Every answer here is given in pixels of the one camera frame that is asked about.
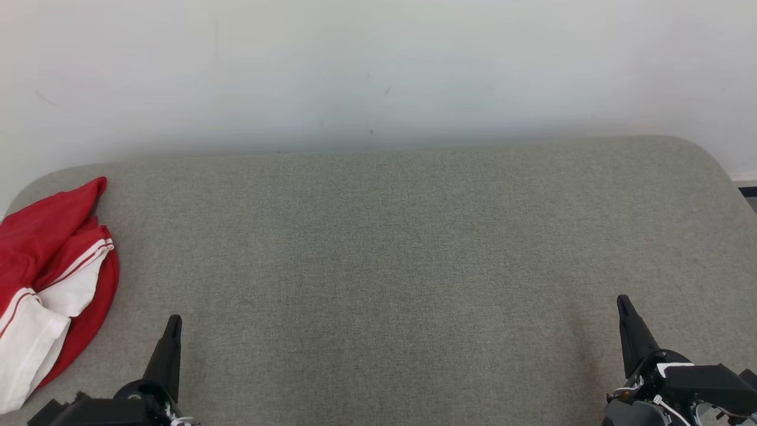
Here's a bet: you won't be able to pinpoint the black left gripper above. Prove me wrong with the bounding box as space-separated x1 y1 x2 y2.
27 315 197 426

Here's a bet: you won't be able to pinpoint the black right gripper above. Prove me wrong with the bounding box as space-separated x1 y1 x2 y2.
602 294 700 426

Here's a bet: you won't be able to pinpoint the red and white shorts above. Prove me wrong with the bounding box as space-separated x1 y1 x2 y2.
0 176 120 391

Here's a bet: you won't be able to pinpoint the grey fabric sofa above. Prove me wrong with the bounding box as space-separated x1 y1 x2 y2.
0 135 757 426

